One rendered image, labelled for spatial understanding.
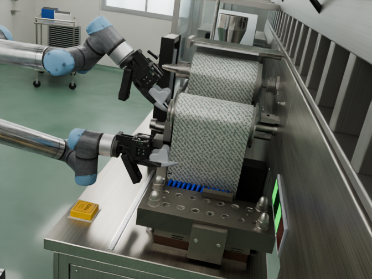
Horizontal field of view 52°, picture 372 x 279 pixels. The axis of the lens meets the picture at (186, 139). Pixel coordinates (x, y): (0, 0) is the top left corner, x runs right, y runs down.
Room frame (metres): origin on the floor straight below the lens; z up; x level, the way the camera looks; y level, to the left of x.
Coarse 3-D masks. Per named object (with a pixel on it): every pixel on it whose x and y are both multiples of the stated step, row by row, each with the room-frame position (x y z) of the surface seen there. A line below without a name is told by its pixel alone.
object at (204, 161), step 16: (176, 144) 1.13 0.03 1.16; (192, 144) 1.12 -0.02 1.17; (208, 144) 1.12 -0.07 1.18; (224, 144) 1.11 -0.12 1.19; (240, 144) 1.11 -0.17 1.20; (176, 160) 1.13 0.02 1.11; (192, 160) 1.12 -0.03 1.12; (208, 160) 1.12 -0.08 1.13; (224, 160) 1.11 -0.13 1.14; (240, 160) 1.11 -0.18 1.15; (176, 176) 1.13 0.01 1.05; (192, 176) 1.12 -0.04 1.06; (208, 176) 1.12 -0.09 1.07; (224, 176) 1.11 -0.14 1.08
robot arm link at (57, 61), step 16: (0, 48) 1.15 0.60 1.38; (16, 48) 1.14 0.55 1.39; (32, 48) 1.14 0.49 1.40; (48, 48) 1.13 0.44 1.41; (64, 48) 1.14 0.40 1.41; (16, 64) 1.15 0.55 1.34; (32, 64) 1.12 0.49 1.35; (48, 64) 1.08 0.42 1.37; (64, 64) 1.08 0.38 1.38; (80, 64) 1.15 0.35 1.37
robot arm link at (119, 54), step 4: (120, 44) 1.21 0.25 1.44; (124, 44) 1.21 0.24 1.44; (128, 44) 1.23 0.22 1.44; (116, 48) 1.20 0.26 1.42; (120, 48) 1.20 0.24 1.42; (124, 48) 1.21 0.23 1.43; (128, 48) 1.22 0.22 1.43; (132, 48) 1.23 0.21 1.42; (112, 52) 1.20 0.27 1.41; (116, 52) 1.20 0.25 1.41; (120, 52) 1.20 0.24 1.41; (124, 52) 1.20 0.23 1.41; (128, 52) 1.21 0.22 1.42; (132, 52) 1.23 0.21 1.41; (112, 56) 1.20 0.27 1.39; (116, 56) 1.20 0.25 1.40; (120, 56) 1.20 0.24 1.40; (124, 56) 1.20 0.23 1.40; (116, 60) 1.20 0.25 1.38; (120, 60) 1.20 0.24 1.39; (116, 64) 1.22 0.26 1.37
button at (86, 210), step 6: (78, 204) 1.07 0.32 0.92; (84, 204) 1.07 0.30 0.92; (90, 204) 1.08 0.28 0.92; (96, 204) 1.08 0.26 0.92; (72, 210) 1.03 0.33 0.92; (78, 210) 1.03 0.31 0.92; (84, 210) 1.04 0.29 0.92; (90, 210) 1.04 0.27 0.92; (96, 210) 1.07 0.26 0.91; (78, 216) 1.03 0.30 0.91; (84, 216) 1.02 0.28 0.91; (90, 216) 1.02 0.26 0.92
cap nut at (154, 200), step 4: (152, 192) 0.97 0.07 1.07; (156, 192) 0.97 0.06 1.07; (152, 196) 0.96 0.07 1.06; (156, 196) 0.96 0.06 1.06; (148, 200) 0.97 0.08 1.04; (152, 200) 0.96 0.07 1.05; (156, 200) 0.96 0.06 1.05; (148, 204) 0.96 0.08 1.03; (152, 204) 0.96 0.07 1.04; (156, 204) 0.96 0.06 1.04
